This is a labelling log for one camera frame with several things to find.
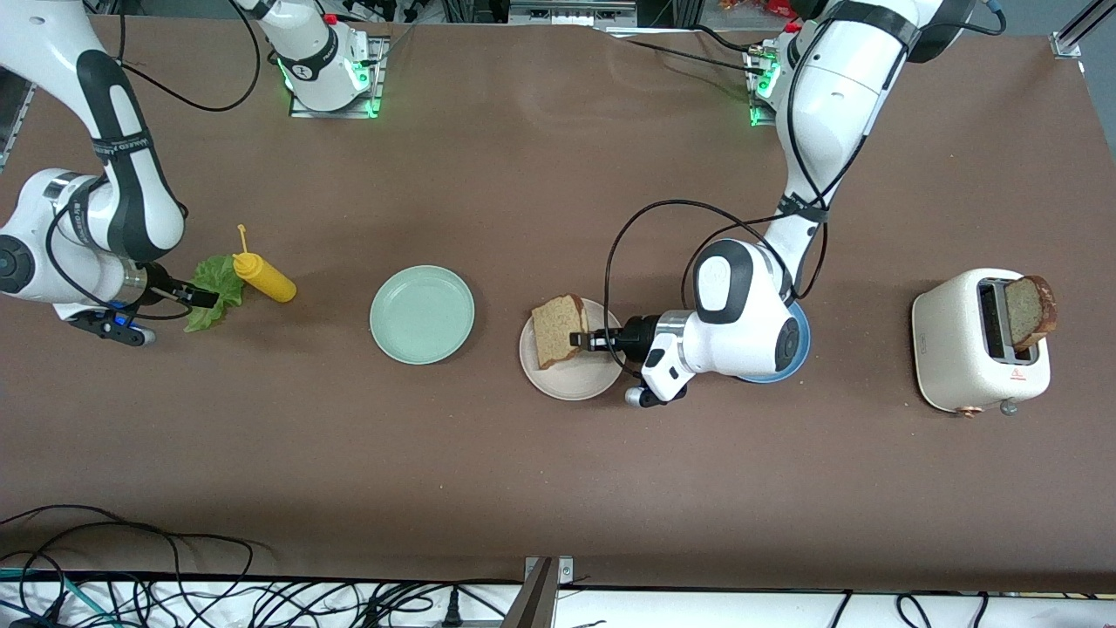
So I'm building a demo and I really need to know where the green lettuce leaf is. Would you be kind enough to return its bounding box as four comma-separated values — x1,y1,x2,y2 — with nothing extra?
183,255,247,333

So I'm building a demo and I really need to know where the brown bread slice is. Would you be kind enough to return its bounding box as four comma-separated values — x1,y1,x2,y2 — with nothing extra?
1004,276,1058,352
532,294,590,371

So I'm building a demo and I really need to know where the yellow mustard squeeze bottle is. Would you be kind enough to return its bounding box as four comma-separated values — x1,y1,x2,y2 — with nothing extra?
232,224,297,304

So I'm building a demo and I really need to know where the beige plate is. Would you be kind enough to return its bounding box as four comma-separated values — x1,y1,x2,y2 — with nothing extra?
519,297,627,401

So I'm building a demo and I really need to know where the blue plate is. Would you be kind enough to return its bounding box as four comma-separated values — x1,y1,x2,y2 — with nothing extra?
737,301,812,385

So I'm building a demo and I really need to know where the mint green plate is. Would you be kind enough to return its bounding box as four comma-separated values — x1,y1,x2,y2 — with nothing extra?
370,265,476,365

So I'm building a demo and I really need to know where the brown table cover sheet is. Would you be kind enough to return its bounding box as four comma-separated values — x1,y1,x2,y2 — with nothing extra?
0,16,1116,594

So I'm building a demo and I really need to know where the cream white toaster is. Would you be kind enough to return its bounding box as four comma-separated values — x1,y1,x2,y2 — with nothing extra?
911,268,1051,418

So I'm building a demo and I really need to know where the grey device box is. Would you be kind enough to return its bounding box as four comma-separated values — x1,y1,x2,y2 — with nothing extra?
508,0,637,27

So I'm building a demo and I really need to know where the red snack packet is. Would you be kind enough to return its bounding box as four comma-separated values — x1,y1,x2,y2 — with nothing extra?
719,0,799,20

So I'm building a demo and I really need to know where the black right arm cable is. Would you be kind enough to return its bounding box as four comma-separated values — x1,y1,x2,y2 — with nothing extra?
44,0,262,319

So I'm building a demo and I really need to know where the aluminium frame rail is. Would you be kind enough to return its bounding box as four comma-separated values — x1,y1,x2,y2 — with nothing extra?
1051,0,1116,60
0,74,37,167

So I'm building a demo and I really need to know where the black looped floor cable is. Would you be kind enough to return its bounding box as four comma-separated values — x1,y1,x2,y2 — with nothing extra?
0,504,254,603

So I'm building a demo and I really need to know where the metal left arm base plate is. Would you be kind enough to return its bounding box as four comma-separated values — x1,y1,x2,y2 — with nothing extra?
745,44,790,130

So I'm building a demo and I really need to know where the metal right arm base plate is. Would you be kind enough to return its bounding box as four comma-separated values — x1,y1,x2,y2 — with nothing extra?
289,35,386,119

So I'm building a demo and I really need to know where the grey metal table bracket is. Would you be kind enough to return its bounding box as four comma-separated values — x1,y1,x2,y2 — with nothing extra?
501,556,575,628

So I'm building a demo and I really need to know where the black base power cable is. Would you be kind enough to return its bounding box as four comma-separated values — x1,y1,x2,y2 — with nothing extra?
689,24,755,53
602,31,761,75

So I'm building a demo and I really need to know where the teal floor cable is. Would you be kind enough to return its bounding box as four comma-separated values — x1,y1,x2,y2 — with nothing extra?
0,567,114,628

